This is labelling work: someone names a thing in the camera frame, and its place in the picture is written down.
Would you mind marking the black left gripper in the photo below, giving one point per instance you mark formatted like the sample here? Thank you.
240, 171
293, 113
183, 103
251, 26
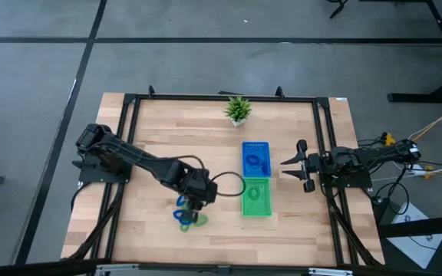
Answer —
202, 189

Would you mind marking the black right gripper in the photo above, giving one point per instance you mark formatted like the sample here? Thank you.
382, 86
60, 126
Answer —
312, 164

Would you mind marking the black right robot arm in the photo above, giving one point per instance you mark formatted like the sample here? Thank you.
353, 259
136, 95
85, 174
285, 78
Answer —
359, 157

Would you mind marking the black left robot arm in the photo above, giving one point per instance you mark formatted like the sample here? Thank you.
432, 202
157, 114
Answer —
144, 161

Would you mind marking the blue plastic slotted basket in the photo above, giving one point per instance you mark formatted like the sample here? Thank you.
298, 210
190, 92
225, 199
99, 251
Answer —
256, 174

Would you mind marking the green plastic slotted basket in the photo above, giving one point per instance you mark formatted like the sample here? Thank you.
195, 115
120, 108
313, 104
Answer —
256, 211

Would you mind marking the white table label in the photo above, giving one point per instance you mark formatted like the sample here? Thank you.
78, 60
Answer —
341, 99

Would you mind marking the small potted green plant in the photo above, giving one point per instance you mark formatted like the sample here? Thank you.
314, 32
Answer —
238, 109

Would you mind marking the yellow connector plug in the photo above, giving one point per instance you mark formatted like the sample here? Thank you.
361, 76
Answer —
388, 138

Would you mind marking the black table beam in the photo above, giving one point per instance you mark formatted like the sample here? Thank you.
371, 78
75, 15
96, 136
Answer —
416, 228

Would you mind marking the white box with logo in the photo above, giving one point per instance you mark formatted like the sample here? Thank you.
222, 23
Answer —
416, 237

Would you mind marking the black chair leg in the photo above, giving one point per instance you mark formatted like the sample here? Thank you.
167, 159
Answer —
338, 8

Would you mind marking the black gantry bar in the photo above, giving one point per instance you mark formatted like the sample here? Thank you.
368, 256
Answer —
33, 267

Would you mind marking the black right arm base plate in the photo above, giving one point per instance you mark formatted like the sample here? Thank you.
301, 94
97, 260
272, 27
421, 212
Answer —
359, 182

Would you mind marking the silver metal bracket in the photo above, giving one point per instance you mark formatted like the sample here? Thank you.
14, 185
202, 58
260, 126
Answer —
115, 268
330, 272

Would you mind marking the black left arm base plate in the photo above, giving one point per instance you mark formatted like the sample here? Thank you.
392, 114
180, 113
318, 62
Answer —
102, 174

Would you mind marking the black aluminium table frame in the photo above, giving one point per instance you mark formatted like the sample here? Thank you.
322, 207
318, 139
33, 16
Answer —
225, 97

